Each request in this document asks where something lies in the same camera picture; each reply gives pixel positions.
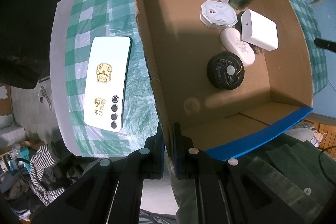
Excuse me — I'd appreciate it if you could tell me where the black round fan gadget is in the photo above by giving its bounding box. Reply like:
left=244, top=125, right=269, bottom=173
left=207, top=52, right=245, bottom=90

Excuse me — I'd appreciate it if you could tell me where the blue cardboard box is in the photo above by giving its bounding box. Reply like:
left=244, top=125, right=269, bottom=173
left=135, top=0, right=313, bottom=160

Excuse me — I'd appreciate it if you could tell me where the white oval earbuds case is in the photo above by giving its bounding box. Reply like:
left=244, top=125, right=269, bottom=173
left=220, top=27, right=255, bottom=67

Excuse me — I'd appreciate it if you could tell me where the white charger with port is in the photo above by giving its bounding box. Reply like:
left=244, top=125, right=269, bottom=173
left=240, top=9, right=278, bottom=51

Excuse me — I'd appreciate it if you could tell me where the white smartphone gold sticker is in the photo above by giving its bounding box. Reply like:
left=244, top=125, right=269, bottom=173
left=83, top=36, right=131, bottom=132

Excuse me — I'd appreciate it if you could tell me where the striped cloth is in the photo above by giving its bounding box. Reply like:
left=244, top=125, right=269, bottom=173
left=30, top=142, right=66, bottom=206

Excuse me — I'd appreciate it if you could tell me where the white octagonal floss box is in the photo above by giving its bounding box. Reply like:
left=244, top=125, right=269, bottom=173
left=200, top=0, right=238, bottom=30

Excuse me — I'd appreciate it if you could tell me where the green checkered tablecloth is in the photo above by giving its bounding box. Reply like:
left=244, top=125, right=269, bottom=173
left=64, top=0, right=159, bottom=157

